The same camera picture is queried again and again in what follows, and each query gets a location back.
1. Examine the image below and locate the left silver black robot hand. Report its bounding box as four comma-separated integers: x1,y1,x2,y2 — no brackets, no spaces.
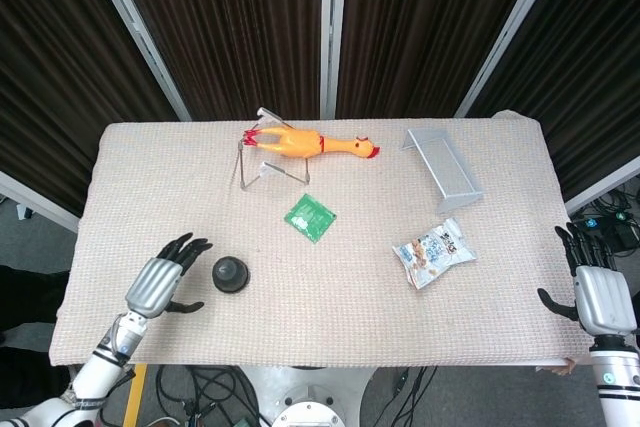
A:
123,232,214,319

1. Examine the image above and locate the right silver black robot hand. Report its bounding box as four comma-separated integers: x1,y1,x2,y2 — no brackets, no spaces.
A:
537,221,640,337

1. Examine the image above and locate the black faceted plastic cup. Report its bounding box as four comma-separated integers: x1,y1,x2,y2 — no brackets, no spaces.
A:
211,255,251,294

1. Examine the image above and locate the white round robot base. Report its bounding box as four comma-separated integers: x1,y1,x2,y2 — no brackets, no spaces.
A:
234,365,377,427

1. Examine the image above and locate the black power strip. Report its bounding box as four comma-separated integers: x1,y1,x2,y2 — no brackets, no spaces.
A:
572,210,640,254

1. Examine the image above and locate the tan paper scrap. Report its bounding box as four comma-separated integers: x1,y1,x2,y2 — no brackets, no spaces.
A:
537,356,575,378

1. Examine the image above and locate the yellow floor tape strip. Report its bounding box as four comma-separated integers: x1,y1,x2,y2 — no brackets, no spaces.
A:
122,364,149,427

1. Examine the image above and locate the person in dark clothing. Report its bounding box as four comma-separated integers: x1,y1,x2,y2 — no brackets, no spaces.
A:
0,262,71,348

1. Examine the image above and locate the green foil packet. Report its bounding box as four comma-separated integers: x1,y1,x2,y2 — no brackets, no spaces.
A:
283,192,338,244

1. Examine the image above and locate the white blue snack bag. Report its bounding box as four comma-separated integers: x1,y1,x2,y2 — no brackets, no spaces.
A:
391,217,478,291

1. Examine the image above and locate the beige woven tablecloth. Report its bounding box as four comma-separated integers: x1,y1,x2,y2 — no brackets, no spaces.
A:
49,109,604,367

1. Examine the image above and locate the silver mesh desk rack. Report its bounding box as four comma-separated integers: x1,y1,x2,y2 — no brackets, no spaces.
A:
398,127,485,217

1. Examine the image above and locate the yellow rubber chicken toy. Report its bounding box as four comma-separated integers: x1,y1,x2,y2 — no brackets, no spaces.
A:
243,126,381,160

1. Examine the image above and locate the dark brown curtain panel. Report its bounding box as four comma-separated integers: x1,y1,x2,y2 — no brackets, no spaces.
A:
335,0,547,119
469,0,640,201
0,0,177,216
107,0,324,121

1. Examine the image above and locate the grey metal partition rail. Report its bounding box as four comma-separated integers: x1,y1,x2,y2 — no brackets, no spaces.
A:
564,154,640,216
0,170,80,233

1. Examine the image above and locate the black cable bundle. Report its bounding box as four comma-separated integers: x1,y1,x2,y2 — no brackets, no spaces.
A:
363,365,437,427
154,365,262,427

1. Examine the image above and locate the folding metal wire stand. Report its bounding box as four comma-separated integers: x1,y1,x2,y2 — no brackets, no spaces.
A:
233,106,311,192

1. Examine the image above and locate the grey metal partition post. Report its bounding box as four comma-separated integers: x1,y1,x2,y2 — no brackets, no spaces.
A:
454,0,570,119
319,0,349,119
82,0,192,122

